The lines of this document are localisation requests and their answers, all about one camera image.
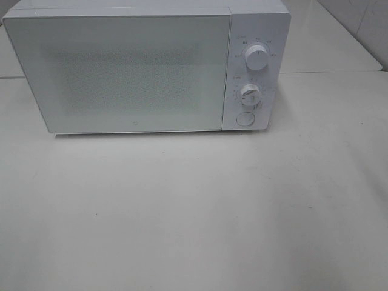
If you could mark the round white door button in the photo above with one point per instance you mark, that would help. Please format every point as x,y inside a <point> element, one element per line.
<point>245,119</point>

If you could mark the white timer knob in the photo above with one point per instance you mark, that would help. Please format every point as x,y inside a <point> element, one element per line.
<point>250,95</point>

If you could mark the upper white power knob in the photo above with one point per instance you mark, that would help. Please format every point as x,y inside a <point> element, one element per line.
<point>256,57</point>

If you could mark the white microwave oven body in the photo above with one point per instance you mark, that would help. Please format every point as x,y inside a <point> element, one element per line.
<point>251,22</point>

